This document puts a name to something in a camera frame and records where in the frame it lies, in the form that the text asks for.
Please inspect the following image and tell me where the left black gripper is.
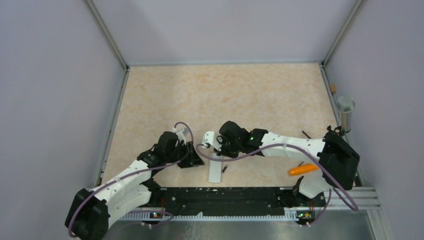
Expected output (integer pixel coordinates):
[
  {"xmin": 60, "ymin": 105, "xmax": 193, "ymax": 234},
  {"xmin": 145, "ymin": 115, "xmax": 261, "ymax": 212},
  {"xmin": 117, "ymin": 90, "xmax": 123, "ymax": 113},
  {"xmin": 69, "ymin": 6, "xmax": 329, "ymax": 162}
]
[{"xmin": 165, "ymin": 141, "xmax": 205, "ymax": 169}]

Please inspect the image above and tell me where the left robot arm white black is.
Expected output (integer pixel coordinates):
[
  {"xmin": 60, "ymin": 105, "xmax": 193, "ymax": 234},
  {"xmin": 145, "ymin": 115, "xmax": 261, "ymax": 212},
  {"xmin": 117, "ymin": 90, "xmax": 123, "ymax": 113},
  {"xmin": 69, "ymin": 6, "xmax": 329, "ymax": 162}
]
[{"xmin": 64, "ymin": 130, "xmax": 205, "ymax": 240}]

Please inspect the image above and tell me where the small cork piece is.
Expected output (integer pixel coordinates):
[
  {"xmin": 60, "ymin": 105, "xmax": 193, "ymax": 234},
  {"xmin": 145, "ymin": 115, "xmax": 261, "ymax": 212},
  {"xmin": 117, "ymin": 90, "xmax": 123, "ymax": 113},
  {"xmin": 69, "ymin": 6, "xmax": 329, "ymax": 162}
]
[{"xmin": 329, "ymin": 84, "xmax": 337, "ymax": 94}]

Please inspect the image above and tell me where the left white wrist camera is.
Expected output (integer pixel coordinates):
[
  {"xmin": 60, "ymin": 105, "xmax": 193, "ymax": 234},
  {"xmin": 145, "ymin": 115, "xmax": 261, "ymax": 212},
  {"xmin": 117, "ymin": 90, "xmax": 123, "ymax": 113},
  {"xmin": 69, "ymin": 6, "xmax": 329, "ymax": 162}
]
[{"xmin": 172, "ymin": 127, "xmax": 190, "ymax": 144}]

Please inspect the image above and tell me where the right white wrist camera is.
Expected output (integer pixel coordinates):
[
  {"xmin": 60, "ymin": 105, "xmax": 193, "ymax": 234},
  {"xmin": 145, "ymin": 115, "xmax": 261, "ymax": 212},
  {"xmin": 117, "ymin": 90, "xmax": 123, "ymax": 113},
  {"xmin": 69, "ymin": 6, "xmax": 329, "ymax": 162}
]
[{"xmin": 201, "ymin": 131, "xmax": 222, "ymax": 152}]

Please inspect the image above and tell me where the silver metal cylinder cup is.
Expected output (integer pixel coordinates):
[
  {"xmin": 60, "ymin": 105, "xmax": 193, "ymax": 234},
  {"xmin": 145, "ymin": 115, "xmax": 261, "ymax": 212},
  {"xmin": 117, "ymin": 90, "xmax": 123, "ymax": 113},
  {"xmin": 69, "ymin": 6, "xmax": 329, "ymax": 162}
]
[{"xmin": 336, "ymin": 95, "xmax": 356, "ymax": 133}]

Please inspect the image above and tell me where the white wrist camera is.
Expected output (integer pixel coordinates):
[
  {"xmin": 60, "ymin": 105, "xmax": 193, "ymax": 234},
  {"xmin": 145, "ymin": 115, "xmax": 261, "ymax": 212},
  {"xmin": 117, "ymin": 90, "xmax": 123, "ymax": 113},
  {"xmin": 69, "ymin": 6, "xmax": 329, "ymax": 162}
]
[
  {"xmin": 172, "ymin": 127, "xmax": 190, "ymax": 144},
  {"xmin": 201, "ymin": 131, "xmax": 222, "ymax": 152}
]

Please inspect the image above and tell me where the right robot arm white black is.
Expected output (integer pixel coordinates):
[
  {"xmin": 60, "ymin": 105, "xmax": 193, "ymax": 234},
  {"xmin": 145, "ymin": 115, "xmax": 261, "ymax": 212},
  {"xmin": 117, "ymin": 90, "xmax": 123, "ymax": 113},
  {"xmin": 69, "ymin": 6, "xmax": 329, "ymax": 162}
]
[{"xmin": 203, "ymin": 121, "xmax": 360, "ymax": 206}]

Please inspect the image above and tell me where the black clamp mount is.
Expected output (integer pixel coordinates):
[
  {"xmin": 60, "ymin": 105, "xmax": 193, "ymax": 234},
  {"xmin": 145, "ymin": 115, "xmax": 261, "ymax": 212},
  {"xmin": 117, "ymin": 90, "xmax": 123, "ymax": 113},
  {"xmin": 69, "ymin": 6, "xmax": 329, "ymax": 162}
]
[{"xmin": 326, "ymin": 125, "xmax": 346, "ymax": 137}]

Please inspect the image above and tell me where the orange carrot toy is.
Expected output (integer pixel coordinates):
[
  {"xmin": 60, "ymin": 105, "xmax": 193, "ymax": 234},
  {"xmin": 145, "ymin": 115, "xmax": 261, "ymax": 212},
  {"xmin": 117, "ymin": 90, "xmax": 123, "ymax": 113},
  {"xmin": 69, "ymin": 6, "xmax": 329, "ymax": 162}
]
[{"xmin": 288, "ymin": 163, "xmax": 319, "ymax": 176}]

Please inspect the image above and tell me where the white remote control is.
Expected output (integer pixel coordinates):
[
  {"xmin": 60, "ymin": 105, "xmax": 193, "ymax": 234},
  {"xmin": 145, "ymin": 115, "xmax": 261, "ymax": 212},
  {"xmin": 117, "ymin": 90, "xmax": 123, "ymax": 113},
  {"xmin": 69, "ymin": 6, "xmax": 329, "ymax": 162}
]
[{"xmin": 208, "ymin": 153, "xmax": 222, "ymax": 184}]

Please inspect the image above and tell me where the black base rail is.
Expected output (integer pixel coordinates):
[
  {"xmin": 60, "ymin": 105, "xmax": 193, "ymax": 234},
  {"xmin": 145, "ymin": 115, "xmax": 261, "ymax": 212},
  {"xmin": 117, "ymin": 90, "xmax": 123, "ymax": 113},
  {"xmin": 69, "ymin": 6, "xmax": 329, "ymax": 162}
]
[{"xmin": 141, "ymin": 187, "xmax": 326, "ymax": 217}]

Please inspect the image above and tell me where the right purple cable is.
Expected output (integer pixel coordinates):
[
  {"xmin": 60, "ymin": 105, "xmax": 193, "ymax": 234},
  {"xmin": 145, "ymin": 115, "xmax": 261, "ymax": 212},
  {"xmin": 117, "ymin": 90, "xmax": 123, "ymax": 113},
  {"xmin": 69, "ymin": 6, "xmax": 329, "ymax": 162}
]
[{"xmin": 195, "ymin": 143, "xmax": 360, "ymax": 212}]

